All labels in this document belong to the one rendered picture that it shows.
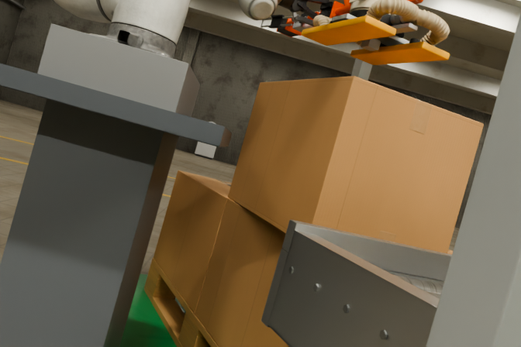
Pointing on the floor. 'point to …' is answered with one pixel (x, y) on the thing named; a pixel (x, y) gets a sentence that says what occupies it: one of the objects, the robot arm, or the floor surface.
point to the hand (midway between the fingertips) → (332, 15)
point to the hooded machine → (205, 150)
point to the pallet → (191, 327)
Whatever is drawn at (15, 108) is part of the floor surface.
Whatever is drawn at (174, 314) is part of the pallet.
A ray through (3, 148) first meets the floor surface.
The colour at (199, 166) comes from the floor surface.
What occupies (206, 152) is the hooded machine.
